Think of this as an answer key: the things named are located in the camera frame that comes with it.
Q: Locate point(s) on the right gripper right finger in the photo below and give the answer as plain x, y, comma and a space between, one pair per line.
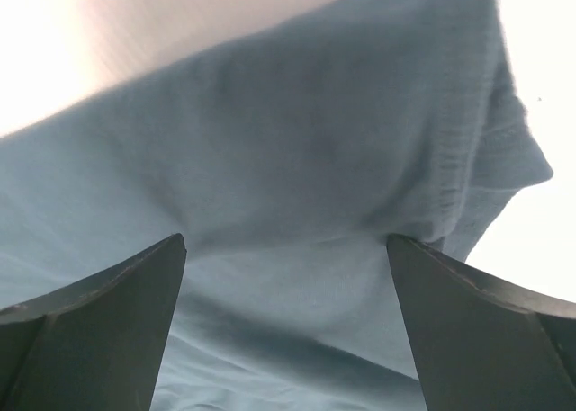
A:
480, 342

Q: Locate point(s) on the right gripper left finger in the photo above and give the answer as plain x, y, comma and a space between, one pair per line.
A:
96, 344

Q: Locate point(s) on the blue-grey t shirt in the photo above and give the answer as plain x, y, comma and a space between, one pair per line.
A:
285, 159

